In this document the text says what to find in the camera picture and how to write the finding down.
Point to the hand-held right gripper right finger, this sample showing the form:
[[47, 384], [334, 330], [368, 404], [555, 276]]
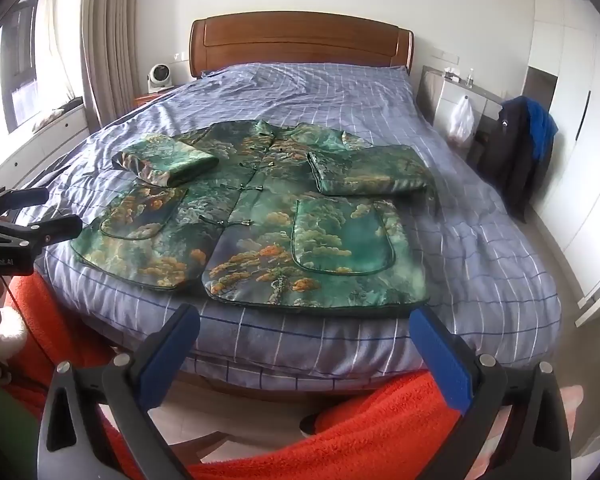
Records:
[[442, 360]]

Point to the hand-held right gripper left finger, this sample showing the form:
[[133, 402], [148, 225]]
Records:
[[172, 355]]

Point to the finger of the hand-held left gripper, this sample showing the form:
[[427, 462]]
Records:
[[20, 197], [50, 230]]

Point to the green printed satin jacket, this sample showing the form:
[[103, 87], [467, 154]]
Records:
[[260, 240]]

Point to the person's left forearm white sleeve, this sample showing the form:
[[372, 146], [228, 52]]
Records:
[[5, 345]]

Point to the white window seat cabinet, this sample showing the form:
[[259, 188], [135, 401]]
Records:
[[40, 145]]

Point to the orange fleece robe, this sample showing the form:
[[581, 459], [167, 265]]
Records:
[[380, 435]]

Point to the blue checked quilt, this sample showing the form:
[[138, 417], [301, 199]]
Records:
[[480, 260]]

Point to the dark framed window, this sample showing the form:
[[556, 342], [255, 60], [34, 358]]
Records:
[[22, 65]]

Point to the wooden nightstand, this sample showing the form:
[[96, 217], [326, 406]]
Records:
[[152, 99]]

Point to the green cloth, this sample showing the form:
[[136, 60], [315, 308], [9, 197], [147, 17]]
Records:
[[5, 435]]

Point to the beige curtain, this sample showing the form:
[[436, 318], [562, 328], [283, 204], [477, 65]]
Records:
[[112, 45]]

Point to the small white fan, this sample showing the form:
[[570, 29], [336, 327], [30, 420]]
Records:
[[159, 77]]

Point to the dark jacket on chair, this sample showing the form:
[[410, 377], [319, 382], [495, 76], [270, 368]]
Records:
[[510, 160]]

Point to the white plastic bag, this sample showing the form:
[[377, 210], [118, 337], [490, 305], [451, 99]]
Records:
[[460, 120]]

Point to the blue garment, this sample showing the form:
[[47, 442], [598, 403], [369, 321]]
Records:
[[542, 125]]

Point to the white wardrobe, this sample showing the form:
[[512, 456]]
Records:
[[580, 135]]

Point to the grey dresser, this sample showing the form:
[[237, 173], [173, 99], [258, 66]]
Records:
[[485, 96]]

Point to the small clear bottle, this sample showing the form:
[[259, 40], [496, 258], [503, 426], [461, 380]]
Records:
[[470, 78]]

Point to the white tissue box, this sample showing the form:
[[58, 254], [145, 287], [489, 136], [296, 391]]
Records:
[[451, 73]]

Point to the wooden bed frame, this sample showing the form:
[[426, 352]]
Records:
[[300, 40]]

